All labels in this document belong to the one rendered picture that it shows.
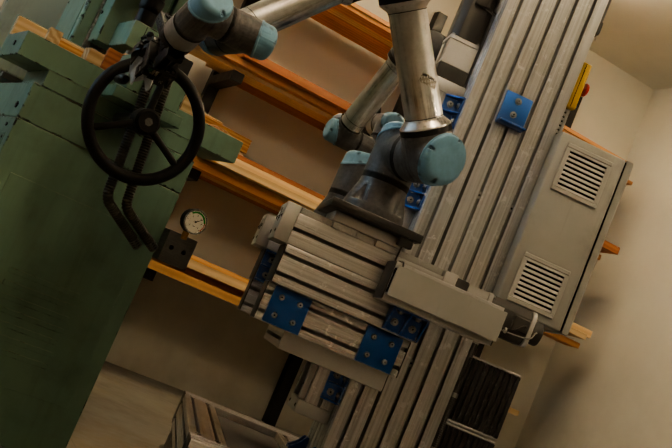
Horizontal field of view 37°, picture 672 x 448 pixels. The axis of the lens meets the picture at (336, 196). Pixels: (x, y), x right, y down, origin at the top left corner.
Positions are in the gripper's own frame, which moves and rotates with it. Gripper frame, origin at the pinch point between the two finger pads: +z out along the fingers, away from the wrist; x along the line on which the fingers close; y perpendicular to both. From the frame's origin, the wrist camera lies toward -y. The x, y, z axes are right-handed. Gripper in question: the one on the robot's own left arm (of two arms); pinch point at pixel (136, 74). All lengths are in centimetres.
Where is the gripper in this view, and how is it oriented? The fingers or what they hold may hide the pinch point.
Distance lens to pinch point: 222.8
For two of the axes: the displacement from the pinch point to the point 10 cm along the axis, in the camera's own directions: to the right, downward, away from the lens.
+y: -0.5, 8.7, -4.9
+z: -5.9, 3.7, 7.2
